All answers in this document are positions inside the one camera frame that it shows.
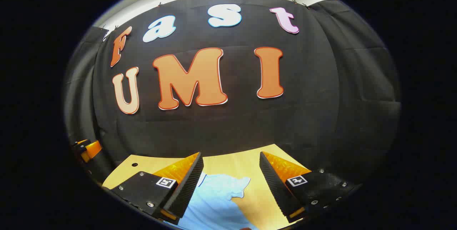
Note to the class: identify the black backdrop cloth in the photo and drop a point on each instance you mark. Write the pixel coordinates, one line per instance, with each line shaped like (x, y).
(228, 126)

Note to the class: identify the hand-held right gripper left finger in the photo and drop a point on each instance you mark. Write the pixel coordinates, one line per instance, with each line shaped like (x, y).
(188, 183)

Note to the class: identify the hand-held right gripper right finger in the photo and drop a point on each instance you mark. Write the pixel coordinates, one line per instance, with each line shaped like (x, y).
(273, 183)

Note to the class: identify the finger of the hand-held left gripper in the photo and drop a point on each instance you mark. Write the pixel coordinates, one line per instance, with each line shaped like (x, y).
(93, 149)

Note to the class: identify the light blue T-shirt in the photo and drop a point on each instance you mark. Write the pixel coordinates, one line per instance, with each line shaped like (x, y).
(214, 201)

